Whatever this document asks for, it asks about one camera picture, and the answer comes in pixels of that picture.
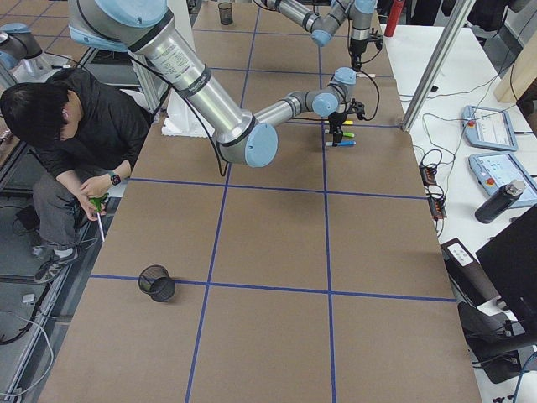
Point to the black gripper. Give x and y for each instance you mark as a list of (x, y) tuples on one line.
[(336, 122), (357, 50)]

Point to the blue marker pen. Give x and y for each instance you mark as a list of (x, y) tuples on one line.
[(341, 144)]

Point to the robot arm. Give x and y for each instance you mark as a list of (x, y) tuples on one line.
[(322, 28), (148, 28)]

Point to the green marker pen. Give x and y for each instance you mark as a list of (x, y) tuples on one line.
[(344, 134)]

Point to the black usb hub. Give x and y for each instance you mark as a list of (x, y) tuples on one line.
[(435, 194)]

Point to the far black mesh cup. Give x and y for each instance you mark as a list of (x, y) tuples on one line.
[(225, 13)]

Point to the black mesh cup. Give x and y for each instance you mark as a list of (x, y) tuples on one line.
[(155, 282), (225, 13)]

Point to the far blue teach pendant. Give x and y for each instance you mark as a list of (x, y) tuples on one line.
[(488, 128)]

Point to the blue teach pendant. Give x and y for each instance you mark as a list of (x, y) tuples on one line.
[(496, 169), (488, 128)]

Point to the near blue teach pendant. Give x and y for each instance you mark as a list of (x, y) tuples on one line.
[(496, 169)]

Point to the black water bottle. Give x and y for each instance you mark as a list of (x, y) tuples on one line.
[(503, 198)]

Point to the black monitor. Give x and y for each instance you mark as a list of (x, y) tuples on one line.
[(509, 261)]

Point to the near black mesh cup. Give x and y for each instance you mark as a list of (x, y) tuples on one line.
[(155, 282)]

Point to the person in black jacket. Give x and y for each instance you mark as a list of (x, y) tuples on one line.
[(88, 136)]

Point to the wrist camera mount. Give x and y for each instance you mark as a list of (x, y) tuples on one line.
[(357, 108), (376, 37)]

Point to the aluminium frame post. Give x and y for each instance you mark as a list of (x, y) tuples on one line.
[(442, 49)]

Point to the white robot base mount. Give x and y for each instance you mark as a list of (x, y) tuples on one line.
[(181, 121)]

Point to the green handled screwdriver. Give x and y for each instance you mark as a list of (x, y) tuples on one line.
[(99, 203)]

